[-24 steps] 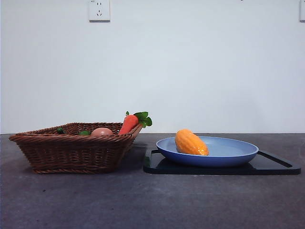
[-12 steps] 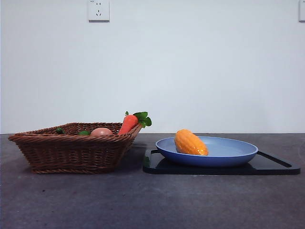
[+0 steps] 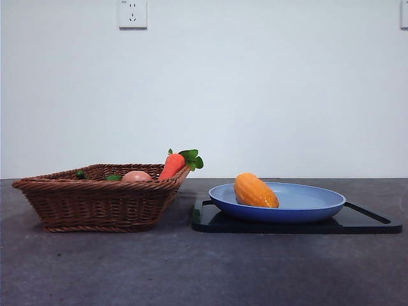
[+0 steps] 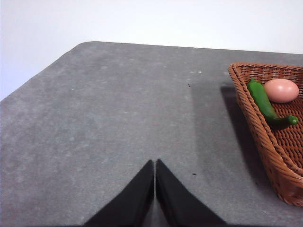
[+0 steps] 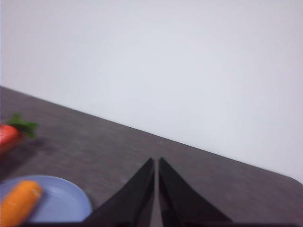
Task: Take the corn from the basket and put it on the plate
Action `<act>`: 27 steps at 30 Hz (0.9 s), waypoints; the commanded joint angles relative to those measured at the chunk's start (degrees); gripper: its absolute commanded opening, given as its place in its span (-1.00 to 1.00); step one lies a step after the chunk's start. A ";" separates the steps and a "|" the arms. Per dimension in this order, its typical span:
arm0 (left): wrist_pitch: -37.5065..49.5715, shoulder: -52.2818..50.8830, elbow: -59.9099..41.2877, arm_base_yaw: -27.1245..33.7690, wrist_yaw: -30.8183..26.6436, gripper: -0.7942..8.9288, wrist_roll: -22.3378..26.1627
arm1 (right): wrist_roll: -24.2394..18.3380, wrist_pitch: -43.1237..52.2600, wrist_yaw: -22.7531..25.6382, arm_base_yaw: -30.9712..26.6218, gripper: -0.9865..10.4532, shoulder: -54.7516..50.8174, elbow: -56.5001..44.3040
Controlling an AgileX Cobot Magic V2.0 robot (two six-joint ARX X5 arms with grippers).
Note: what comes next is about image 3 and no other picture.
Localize yellow toy corn cob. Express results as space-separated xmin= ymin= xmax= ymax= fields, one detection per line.
xmin=233 ymin=172 xmax=280 ymax=209

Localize blue round plate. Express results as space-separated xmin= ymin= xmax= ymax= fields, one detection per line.
xmin=208 ymin=182 xmax=347 ymax=224

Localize brown wicker basket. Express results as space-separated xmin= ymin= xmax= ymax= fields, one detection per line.
xmin=11 ymin=163 xmax=192 ymax=233

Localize orange toy carrot green leaves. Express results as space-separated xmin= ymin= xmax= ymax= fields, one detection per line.
xmin=158 ymin=148 xmax=205 ymax=181

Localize pale pink round fruit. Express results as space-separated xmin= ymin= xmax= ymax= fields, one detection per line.
xmin=120 ymin=170 xmax=153 ymax=182

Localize black glossy tray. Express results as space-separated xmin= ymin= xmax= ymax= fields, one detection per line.
xmin=191 ymin=198 xmax=403 ymax=235

